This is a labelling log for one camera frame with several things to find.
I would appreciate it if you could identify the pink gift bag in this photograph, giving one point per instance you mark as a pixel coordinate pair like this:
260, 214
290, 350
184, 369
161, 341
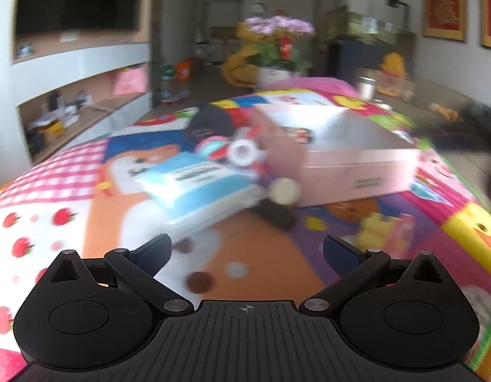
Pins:
131, 80

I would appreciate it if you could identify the pink teal plush lollipop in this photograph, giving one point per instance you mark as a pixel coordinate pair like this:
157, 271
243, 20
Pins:
213, 148

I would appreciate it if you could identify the black plush cat toy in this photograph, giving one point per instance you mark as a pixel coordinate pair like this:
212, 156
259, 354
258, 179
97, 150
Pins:
210, 120

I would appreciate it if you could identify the white red foam rocket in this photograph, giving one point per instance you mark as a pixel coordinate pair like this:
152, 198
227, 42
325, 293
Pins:
243, 154

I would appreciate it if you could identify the pink orchid flower pot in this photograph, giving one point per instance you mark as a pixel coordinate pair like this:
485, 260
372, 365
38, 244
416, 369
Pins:
277, 55

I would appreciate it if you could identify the pink cardboard box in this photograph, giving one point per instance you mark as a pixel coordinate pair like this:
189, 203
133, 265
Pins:
333, 153

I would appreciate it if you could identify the white metal cup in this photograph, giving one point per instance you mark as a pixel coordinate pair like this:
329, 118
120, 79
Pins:
366, 84

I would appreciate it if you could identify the yellow banana plush chair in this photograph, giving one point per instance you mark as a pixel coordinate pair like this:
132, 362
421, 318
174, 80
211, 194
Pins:
236, 69

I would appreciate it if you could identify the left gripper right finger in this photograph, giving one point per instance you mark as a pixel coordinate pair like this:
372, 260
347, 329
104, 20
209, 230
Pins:
358, 272

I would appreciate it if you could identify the white tv cabinet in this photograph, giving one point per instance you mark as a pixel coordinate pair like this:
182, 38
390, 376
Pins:
38, 65

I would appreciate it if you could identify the yellow pink plush toy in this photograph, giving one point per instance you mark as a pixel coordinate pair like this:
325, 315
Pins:
391, 234

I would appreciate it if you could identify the brown plush mushroom toy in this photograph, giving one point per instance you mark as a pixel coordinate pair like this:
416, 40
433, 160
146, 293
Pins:
277, 206

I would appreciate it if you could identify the blue white plush milk carton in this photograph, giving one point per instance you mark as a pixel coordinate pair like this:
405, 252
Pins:
195, 193

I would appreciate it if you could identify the colourful cartoon play mat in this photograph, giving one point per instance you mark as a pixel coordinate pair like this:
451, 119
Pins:
86, 197

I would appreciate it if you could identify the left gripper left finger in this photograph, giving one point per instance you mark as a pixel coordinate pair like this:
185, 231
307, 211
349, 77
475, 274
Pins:
137, 270

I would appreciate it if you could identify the red framed wall picture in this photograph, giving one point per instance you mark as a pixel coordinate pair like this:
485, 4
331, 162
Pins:
445, 19

